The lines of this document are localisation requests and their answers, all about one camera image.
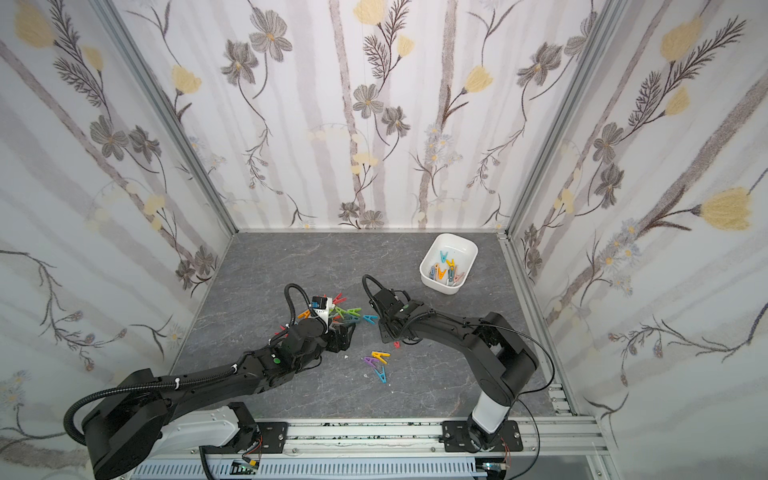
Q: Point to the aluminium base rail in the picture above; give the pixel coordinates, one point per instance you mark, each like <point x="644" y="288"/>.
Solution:
<point x="218" y="445"/>

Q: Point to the aluminium corner post right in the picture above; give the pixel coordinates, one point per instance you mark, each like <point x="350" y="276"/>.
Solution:
<point x="596" y="43"/>

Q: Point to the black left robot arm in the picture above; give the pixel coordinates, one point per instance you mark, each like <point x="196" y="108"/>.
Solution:
<point x="120" y="426"/>

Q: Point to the dark red clothespin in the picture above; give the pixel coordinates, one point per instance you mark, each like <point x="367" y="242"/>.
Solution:
<point x="339" y="298"/>

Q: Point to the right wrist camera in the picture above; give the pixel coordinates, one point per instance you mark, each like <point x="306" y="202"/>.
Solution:
<point x="387" y="298"/>

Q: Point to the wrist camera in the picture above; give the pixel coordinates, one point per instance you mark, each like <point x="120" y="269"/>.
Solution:
<point x="321" y="307"/>
<point x="387" y="298"/>

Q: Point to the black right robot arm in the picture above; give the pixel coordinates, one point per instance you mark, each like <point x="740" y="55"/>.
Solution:
<point x="499" y="358"/>

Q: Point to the aluminium corner post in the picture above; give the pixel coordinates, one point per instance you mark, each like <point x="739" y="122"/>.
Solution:
<point x="120" y="37"/>
<point x="596" y="43"/>

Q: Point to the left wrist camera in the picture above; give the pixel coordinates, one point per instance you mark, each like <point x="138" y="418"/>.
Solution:
<point x="321" y="307"/>

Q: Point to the aluminium corner post left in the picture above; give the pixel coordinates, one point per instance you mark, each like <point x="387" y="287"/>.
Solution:
<point x="120" y="37"/>

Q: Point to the white plastic storage box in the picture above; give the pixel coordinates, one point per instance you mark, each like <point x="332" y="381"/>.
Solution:
<point x="462" y="250"/>

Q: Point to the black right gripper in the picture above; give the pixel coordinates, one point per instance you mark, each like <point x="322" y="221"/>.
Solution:
<point x="389" y="318"/>

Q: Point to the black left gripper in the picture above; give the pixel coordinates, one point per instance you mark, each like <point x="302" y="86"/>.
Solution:
<point x="338" y="334"/>

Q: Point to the light blue clothespin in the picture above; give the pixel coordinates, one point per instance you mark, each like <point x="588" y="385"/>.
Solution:
<point x="381" y="374"/>

